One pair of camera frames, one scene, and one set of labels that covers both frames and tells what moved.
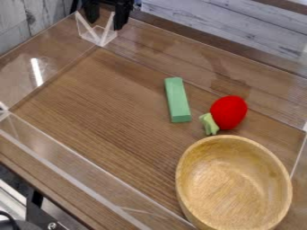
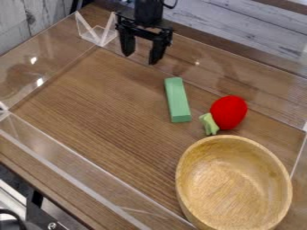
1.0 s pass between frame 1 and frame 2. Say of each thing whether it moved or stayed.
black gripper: moved
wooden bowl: stayed
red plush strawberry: stayed
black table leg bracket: stayed
